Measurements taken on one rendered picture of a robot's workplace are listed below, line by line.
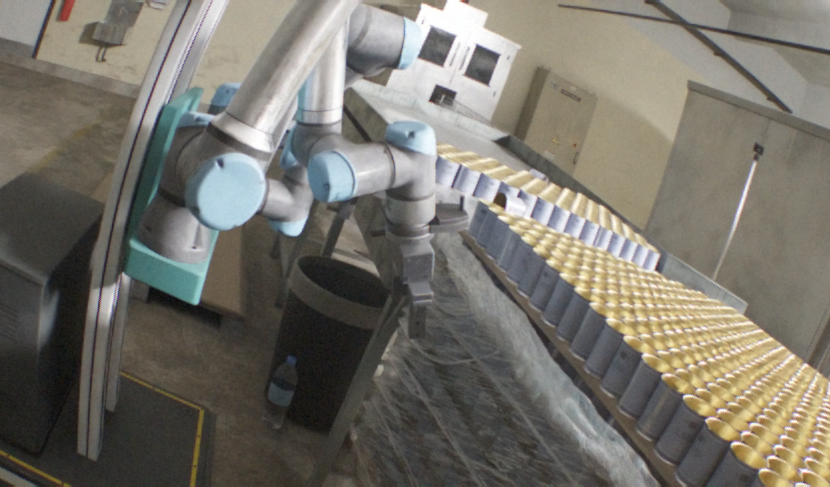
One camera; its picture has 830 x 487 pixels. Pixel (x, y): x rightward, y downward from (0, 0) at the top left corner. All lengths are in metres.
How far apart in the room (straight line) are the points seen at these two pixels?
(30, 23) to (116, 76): 1.80
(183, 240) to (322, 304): 1.44
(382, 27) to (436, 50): 5.45
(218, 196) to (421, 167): 0.33
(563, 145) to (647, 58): 2.18
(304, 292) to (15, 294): 1.51
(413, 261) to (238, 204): 0.32
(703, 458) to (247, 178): 0.73
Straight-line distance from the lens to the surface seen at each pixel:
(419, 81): 6.77
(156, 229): 1.14
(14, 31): 8.85
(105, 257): 1.35
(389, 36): 1.32
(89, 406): 1.55
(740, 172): 4.76
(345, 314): 2.51
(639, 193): 9.72
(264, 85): 0.97
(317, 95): 1.16
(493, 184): 2.26
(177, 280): 1.14
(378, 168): 1.10
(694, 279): 2.72
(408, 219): 1.16
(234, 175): 0.96
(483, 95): 6.93
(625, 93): 9.32
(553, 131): 8.44
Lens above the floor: 1.44
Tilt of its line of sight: 14 degrees down
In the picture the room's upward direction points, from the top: 22 degrees clockwise
